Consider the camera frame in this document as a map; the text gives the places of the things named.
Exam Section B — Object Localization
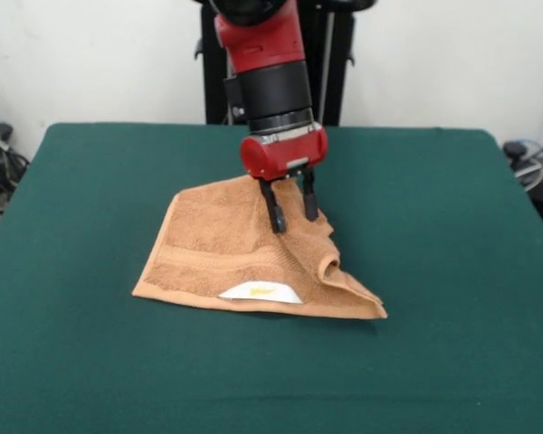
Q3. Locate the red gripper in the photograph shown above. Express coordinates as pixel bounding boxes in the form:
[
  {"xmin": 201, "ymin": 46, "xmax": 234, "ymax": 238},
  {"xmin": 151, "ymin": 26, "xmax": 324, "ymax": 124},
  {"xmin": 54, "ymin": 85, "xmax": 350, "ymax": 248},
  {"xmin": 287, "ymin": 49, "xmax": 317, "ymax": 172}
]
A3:
[{"xmin": 239, "ymin": 122, "xmax": 330, "ymax": 235}]

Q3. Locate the orange terry towel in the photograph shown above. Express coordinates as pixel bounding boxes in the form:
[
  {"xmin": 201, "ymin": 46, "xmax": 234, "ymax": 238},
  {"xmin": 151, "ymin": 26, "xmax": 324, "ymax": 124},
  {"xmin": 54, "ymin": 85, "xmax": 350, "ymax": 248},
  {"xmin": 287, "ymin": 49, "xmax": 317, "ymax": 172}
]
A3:
[{"xmin": 130, "ymin": 174, "xmax": 389, "ymax": 320}]

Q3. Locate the dark green table cloth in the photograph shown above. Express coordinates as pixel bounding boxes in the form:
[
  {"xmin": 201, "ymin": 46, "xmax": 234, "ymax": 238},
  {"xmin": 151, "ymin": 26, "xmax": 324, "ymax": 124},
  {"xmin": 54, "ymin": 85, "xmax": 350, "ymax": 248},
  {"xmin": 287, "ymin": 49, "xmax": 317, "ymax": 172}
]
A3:
[{"xmin": 0, "ymin": 122, "xmax": 543, "ymax": 434}]

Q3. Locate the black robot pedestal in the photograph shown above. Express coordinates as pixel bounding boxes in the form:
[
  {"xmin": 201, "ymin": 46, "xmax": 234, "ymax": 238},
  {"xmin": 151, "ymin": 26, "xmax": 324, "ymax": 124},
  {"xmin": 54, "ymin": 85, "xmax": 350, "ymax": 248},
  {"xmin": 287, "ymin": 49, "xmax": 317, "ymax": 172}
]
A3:
[{"xmin": 193, "ymin": 0, "xmax": 380, "ymax": 127}]

